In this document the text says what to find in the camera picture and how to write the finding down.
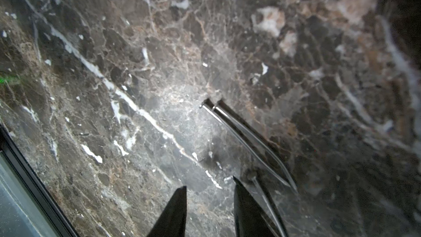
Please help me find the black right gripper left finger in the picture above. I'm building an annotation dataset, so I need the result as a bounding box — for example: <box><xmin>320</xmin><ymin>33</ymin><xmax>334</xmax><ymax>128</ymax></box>
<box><xmin>147</xmin><ymin>186</ymin><xmax>187</xmax><ymax>237</ymax></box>

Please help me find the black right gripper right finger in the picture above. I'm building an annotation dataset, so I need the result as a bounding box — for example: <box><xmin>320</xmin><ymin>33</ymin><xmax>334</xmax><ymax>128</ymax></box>
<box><xmin>232</xmin><ymin>176</ymin><xmax>276</xmax><ymax>237</ymax></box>

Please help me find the steel nail top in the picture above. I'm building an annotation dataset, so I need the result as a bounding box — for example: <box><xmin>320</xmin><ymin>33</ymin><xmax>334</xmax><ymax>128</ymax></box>
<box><xmin>247</xmin><ymin>170</ymin><xmax>288</xmax><ymax>237</ymax></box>

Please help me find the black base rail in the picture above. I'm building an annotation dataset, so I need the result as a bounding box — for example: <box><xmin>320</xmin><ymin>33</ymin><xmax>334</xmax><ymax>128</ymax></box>
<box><xmin>1</xmin><ymin>127</ymin><xmax>79</xmax><ymax>237</ymax></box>

